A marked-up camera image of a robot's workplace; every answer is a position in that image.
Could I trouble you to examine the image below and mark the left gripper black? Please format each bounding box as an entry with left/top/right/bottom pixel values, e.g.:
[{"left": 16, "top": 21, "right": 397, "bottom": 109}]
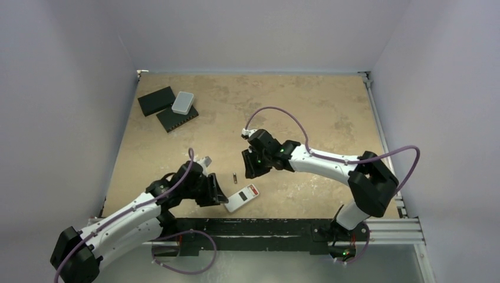
[{"left": 182, "top": 173, "right": 227, "bottom": 207}]

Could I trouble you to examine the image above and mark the white red remote control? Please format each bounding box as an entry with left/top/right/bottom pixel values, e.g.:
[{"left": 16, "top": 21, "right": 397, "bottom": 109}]
[{"left": 224, "top": 184, "right": 260, "bottom": 213}]

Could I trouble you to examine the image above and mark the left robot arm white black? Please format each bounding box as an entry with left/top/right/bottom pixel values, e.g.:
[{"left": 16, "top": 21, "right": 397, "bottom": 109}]
[{"left": 50, "top": 161, "right": 229, "bottom": 282}]

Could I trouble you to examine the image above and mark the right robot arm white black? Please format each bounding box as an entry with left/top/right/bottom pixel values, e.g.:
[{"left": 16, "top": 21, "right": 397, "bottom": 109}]
[{"left": 241, "top": 129, "right": 399, "bottom": 240}]

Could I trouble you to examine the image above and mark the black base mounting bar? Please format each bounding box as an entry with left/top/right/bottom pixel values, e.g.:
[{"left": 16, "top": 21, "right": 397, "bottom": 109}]
[{"left": 162, "top": 218, "right": 369, "bottom": 256}]

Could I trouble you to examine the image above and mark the black box with slots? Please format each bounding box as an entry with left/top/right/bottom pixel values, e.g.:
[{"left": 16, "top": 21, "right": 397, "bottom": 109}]
[{"left": 156, "top": 107, "right": 199, "bottom": 133}]

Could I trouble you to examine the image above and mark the translucent grey plastic case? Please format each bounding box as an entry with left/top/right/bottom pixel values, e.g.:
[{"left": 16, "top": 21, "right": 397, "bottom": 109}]
[{"left": 171, "top": 91, "right": 195, "bottom": 115}]

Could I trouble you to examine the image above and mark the black box upper left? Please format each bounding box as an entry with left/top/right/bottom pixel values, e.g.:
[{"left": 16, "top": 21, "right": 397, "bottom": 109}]
[{"left": 137, "top": 86, "right": 176, "bottom": 117}]

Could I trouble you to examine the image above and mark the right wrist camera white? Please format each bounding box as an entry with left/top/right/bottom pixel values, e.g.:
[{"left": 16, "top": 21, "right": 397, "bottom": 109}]
[{"left": 241, "top": 129, "right": 256, "bottom": 140}]

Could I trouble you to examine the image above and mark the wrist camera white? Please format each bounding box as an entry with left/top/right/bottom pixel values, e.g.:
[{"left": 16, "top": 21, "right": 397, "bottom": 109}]
[
  {"left": 195, "top": 156, "right": 212, "bottom": 168},
  {"left": 241, "top": 129, "right": 256, "bottom": 140}
]

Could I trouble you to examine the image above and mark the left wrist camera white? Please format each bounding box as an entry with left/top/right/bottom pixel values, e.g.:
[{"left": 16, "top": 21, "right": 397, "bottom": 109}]
[{"left": 195, "top": 156, "right": 212, "bottom": 168}]

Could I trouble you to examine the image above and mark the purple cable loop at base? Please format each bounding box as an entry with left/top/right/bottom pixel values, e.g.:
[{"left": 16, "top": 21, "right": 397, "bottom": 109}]
[{"left": 151, "top": 229, "right": 218, "bottom": 275}]

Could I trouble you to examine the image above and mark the aluminium frame rail right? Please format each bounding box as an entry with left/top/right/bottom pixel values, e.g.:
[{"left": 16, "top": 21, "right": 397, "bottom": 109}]
[{"left": 359, "top": 71, "right": 426, "bottom": 245}]

